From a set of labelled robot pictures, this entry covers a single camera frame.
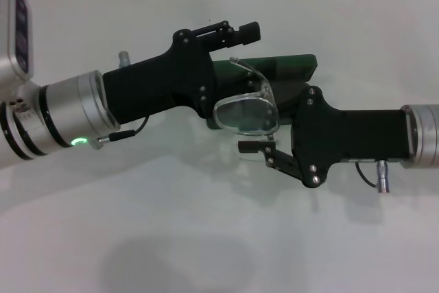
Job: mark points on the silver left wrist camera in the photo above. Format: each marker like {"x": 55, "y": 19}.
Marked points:
{"x": 15, "y": 32}

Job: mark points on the left gripper silver connector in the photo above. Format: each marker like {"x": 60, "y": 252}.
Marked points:
{"x": 123, "y": 59}

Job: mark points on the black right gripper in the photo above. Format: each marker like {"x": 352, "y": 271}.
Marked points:
{"x": 360, "y": 135}

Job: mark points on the clear white glasses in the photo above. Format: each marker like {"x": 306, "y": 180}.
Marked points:
{"x": 265, "y": 91}

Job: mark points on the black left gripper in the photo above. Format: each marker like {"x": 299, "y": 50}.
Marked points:
{"x": 157, "y": 83}

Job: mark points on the green glasses case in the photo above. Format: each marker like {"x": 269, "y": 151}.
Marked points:
{"x": 291, "y": 64}

